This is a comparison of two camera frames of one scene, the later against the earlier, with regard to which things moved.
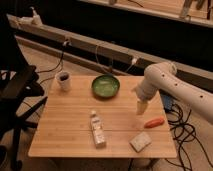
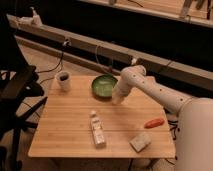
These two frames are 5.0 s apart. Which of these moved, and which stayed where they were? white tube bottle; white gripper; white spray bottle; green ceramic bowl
Moved: white gripper
Stayed: white tube bottle; green ceramic bowl; white spray bottle
